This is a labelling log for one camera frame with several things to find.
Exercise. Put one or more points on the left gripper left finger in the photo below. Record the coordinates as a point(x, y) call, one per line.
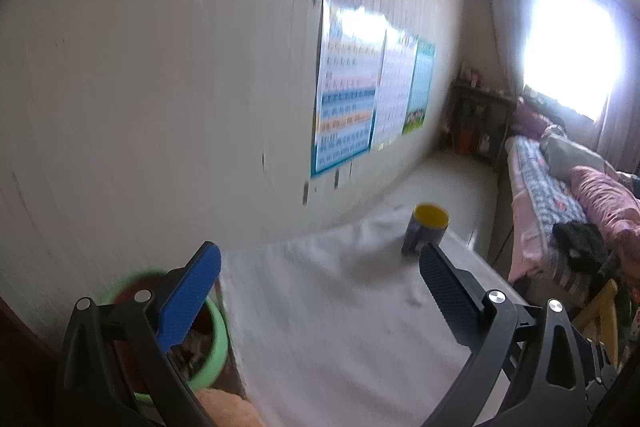
point(95, 391)

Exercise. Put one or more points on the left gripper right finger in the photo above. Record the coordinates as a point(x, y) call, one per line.
point(533, 347)

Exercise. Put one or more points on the green red trash bin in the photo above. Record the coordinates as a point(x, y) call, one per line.
point(202, 355)

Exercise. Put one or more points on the yellow wooden chair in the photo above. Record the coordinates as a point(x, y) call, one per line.
point(598, 321)

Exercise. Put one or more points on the orange fluffy sleeve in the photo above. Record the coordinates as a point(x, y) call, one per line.
point(227, 409)

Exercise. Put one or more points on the black garment on bed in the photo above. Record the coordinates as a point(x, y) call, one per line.
point(582, 244)

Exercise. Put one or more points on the navy yellow mug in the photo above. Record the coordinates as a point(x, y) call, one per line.
point(427, 225)

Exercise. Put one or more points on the pink pillow blanket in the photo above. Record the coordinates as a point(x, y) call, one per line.
point(610, 206)

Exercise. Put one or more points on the bed with plaid quilt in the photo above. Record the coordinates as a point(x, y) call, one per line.
point(538, 201)

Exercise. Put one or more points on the white table cloth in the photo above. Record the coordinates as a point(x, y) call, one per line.
point(338, 328)

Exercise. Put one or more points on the dark shelf cabinet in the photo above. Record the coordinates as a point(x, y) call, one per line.
point(476, 121)

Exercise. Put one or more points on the bright window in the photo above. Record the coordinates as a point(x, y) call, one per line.
point(574, 54)

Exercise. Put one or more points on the green picture wall poster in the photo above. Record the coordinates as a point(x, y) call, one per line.
point(420, 86)

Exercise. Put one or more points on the white chart wall poster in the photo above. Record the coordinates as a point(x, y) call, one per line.
point(394, 86)

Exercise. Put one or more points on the blue pinyin wall poster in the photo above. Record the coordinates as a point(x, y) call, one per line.
point(350, 59)

